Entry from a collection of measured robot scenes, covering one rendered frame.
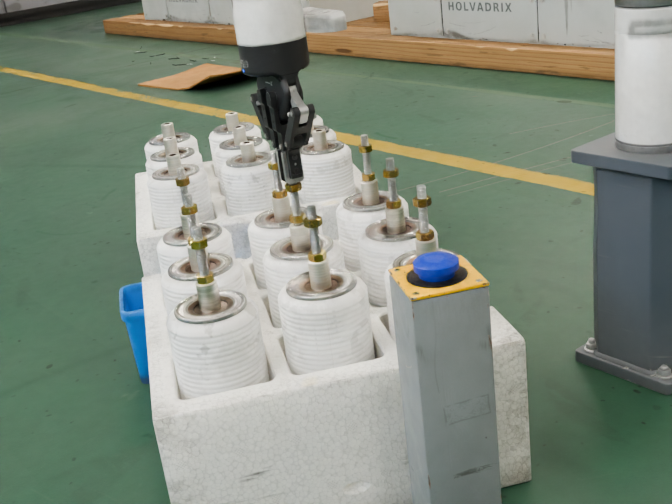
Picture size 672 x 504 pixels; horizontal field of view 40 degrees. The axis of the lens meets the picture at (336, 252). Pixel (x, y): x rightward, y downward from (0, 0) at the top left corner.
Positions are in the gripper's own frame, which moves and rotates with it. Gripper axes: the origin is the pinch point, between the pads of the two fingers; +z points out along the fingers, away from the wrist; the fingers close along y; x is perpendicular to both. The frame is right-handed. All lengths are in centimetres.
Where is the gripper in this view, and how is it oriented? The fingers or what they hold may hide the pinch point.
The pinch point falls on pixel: (290, 164)
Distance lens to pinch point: 104.5
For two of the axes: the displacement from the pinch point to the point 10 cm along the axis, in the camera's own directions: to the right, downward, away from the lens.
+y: 4.5, 2.8, -8.5
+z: 1.2, 9.2, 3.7
